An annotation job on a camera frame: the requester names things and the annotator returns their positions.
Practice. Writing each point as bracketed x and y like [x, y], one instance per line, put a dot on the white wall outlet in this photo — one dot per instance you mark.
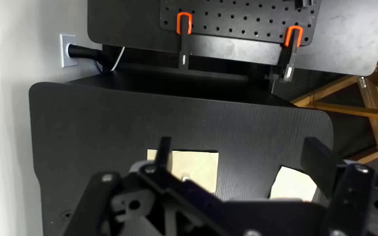
[65, 42]

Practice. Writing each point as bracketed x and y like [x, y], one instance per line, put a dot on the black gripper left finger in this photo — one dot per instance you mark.
[164, 152]

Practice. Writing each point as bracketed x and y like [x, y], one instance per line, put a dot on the wooden easel frame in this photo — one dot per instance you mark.
[369, 93]

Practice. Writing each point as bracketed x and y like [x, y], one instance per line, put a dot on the black back board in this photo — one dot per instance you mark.
[345, 37]

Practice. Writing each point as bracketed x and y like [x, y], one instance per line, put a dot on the orange clamp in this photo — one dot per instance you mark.
[184, 30]
[290, 45]

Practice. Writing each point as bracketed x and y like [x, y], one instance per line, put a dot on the black pegboard panel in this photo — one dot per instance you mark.
[256, 20]

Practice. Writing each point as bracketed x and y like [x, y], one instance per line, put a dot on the left orange clamp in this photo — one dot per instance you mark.
[184, 30]

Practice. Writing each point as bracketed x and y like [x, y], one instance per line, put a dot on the right orange clamp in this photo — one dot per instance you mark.
[290, 45]

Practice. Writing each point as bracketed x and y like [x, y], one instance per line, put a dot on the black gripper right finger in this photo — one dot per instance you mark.
[322, 165]

